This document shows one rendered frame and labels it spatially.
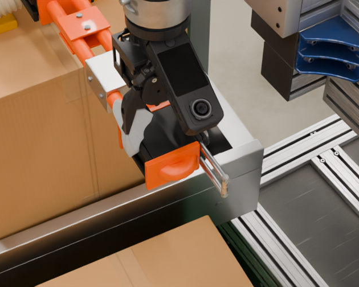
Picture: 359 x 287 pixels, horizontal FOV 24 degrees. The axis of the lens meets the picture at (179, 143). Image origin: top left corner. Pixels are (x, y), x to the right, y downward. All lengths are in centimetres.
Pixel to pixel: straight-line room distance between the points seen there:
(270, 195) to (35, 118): 88
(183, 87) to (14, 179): 62
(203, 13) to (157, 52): 126
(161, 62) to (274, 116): 165
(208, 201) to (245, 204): 12
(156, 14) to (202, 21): 131
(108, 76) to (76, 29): 10
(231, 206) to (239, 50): 105
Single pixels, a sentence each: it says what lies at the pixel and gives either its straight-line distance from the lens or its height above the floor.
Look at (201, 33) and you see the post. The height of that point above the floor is 39.
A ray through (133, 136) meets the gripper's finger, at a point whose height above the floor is 112.
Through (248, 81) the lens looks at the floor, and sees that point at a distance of 263.
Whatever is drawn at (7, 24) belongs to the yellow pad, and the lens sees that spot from 140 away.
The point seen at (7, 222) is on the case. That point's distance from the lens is 154.
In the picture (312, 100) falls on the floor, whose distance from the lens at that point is 260.
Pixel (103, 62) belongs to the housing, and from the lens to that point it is 113.
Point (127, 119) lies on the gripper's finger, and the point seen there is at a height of 116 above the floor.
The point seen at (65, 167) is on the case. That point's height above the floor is 73.
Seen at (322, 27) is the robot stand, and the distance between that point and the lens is 148.
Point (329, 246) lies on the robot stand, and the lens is 202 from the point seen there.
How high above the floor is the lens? 188
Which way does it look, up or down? 50 degrees down
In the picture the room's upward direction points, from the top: straight up
